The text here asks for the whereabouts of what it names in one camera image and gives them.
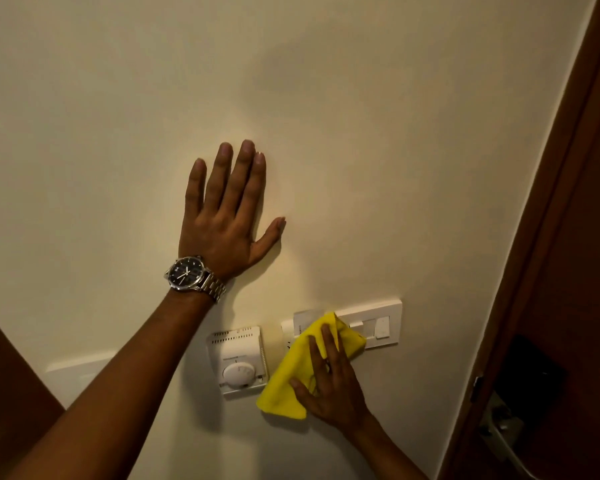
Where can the person's right hand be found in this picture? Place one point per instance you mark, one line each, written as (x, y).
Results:
(336, 389)

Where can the person's left hand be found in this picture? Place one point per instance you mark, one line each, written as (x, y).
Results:
(220, 239)

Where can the person's left middle finger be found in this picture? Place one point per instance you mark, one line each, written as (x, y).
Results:
(238, 172)

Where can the person's left little finger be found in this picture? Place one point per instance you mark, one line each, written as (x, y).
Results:
(195, 184)

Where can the person's right thumb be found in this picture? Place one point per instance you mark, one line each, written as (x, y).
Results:
(301, 389)

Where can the person's right middle finger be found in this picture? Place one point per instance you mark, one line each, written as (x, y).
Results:
(334, 347)

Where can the person's left thumb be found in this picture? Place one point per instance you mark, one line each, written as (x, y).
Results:
(269, 233)

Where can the yellow cleaning cloth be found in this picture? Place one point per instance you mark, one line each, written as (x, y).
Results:
(300, 367)

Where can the person's left forearm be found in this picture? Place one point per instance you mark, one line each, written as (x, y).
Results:
(110, 394)

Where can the person's right forearm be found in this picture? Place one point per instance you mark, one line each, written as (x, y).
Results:
(387, 454)

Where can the white thermostat with round dial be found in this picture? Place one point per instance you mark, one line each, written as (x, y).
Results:
(237, 362)

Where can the silver wristwatch with dark dial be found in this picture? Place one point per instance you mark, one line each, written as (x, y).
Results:
(192, 274)

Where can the black door lock panel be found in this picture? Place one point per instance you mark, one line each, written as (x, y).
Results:
(530, 382)

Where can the brown wooden door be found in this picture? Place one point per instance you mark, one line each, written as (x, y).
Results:
(560, 294)

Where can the white wall switch plate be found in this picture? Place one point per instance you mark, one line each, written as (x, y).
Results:
(372, 322)

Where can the white wall panel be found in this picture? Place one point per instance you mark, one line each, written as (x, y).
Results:
(77, 377)

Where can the brown wooden door frame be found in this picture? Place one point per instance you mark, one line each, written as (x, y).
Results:
(530, 234)

